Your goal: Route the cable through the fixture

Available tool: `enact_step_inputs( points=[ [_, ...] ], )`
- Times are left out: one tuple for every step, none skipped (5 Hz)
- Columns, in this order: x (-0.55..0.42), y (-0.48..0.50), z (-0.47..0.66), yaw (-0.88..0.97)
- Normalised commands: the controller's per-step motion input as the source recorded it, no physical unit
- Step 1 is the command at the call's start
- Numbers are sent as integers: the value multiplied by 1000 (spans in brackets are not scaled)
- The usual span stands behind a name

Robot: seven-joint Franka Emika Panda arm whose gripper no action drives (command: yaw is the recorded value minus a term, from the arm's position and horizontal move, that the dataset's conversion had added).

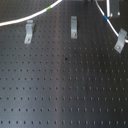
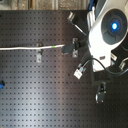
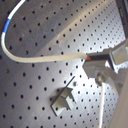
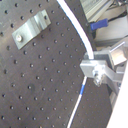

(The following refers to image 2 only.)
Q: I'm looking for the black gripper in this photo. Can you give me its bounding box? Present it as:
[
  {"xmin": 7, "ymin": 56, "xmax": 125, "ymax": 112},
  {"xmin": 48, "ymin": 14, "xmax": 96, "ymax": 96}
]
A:
[{"xmin": 72, "ymin": 38, "xmax": 89, "ymax": 52}]

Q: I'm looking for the white cable with black plug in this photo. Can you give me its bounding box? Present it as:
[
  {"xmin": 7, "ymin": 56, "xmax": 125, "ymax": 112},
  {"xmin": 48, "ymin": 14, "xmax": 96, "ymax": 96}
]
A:
[{"xmin": 0, "ymin": 43, "xmax": 75, "ymax": 55}]

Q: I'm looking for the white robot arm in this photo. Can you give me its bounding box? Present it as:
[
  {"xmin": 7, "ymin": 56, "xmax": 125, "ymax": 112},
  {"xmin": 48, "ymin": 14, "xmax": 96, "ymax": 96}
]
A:
[{"xmin": 74, "ymin": 0, "xmax": 128, "ymax": 68}]

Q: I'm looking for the grey connector lower right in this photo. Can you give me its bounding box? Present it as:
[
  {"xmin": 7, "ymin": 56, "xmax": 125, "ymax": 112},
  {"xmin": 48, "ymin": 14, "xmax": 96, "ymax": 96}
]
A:
[{"xmin": 95, "ymin": 82, "xmax": 106, "ymax": 103}]

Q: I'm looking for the black perforated board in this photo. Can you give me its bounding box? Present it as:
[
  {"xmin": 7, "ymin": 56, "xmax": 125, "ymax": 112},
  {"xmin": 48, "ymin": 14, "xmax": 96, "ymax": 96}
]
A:
[{"xmin": 0, "ymin": 10, "xmax": 128, "ymax": 128}]

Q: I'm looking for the blue object at edge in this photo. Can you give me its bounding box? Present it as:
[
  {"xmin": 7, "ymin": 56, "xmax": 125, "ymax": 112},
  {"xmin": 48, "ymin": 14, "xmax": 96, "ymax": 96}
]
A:
[{"xmin": 0, "ymin": 81, "xmax": 4, "ymax": 89}]

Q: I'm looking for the right metal cable clip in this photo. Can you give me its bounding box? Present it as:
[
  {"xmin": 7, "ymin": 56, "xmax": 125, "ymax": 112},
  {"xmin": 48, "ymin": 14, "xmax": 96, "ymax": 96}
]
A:
[{"xmin": 72, "ymin": 37, "xmax": 79, "ymax": 59}]

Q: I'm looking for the metal cable clip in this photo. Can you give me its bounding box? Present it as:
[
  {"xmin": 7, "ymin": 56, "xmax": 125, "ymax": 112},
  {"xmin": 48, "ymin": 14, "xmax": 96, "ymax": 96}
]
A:
[
  {"xmin": 72, "ymin": 37, "xmax": 79, "ymax": 59},
  {"xmin": 36, "ymin": 43, "xmax": 42, "ymax": 63}
]

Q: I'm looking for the black cable with white connector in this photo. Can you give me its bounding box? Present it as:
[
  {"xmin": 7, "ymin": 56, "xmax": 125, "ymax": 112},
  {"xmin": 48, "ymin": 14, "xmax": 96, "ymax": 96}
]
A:
[{"xmin": 73, "ymin": 57, "xmax": 128, "ymax": 80}]

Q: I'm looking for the metal bracket with black cable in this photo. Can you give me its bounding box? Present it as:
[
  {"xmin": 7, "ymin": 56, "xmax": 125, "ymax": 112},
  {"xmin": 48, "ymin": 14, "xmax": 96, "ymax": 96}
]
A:
[{"xmin": 67, "ymin": 12, "xmax": 88, "ymax": 36}]

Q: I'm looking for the left metal cable clip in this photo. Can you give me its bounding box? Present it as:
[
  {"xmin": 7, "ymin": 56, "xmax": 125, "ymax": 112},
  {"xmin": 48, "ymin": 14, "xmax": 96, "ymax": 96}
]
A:
[{"xmin": 36, "ymin": 43, "xmax": 42, "ymax": 63}]

